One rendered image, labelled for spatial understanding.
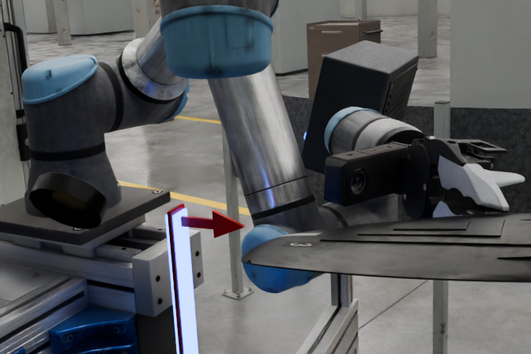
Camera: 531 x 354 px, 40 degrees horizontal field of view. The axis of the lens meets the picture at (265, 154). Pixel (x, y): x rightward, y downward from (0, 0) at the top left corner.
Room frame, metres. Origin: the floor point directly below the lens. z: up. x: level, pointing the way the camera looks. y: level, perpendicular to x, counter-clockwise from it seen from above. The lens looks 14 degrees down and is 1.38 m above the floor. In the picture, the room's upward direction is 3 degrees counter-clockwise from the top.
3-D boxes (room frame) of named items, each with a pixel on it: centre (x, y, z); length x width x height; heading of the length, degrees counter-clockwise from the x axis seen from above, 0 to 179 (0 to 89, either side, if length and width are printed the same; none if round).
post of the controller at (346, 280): (1.08, -0.11, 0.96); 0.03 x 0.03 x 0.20; 68
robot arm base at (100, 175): (1.12, 0.31, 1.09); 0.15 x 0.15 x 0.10
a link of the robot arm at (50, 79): (1.13, 0.31, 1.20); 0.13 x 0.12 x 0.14; 133
